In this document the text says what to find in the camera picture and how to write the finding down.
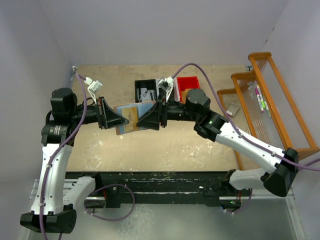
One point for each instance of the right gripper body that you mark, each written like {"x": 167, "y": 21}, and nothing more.
{"x": 164, "y": 110}

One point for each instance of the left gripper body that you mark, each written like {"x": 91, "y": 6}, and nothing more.
{"x": 99, "y": 113}

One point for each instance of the pink leather card holder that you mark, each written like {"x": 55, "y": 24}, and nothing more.
{"x": 142, "y": 109}

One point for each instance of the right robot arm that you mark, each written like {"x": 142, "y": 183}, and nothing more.
{"x": 277, "y": 169}

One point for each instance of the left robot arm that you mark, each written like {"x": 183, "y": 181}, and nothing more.
{"x": 54, "y": 211}

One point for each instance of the grey cards in black bin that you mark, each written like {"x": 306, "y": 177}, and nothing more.
{"x": 147, "y": 95}

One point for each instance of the white plastic bin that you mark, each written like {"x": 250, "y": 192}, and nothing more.
{"x": 174, "y": 95}

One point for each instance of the black plastic bin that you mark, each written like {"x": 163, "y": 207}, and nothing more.
{"x": 148, "y": 83}

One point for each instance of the red plastic bin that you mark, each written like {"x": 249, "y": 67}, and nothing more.
{"x": 186, "y": 82}

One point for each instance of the small grey red box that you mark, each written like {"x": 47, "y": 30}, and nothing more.
{"x": 232, "y": 109}

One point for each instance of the purple marker pen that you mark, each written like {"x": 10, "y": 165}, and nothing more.
{"x": 259, "y": 99}

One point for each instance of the orange wooden tiered rack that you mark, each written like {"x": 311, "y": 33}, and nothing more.
{"x": 286, "y": 128}

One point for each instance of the green marker pen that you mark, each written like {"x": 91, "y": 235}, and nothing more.
{"x": 265, "y": 105}

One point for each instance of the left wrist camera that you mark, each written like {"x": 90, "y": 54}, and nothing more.
{"x": 93, "y": 87}

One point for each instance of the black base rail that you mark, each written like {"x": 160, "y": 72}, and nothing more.
{"x": 117, "y": 187}

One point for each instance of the aluminium frame rail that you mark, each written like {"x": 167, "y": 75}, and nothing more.
{"x": 256, "y": 193}

